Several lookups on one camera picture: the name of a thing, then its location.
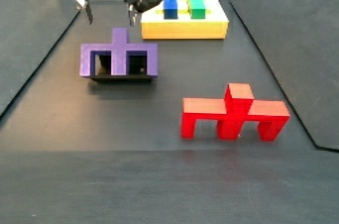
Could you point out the green long bar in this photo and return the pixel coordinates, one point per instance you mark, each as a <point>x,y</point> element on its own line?
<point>196,8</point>

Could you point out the blue long bar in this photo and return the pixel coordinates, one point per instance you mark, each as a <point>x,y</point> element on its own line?
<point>169,8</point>

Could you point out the red three-legged block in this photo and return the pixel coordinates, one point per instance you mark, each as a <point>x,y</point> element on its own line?
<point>232,111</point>

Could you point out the yellow slotted board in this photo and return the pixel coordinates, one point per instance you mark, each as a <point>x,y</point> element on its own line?
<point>157,28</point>

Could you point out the purple three-legged block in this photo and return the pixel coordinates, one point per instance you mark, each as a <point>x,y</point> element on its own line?
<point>120,49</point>

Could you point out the black bracket fixture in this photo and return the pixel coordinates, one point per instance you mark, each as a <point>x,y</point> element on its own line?
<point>136,70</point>

